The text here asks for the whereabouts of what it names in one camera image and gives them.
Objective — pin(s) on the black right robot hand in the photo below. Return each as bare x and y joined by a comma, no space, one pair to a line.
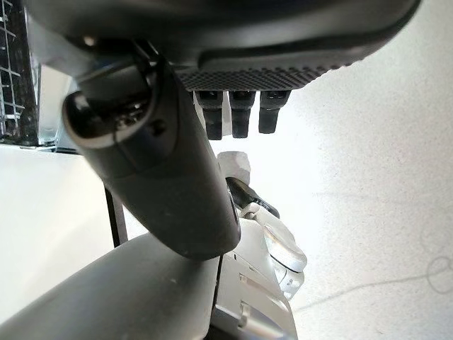
184,198

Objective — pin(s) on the black vertical bar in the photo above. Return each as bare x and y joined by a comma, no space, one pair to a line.
117,219

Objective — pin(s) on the silver robot lower leg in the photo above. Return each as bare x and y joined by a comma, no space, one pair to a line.
255,283

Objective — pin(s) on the clear drinking glass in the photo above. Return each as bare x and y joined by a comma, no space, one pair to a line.
49,120

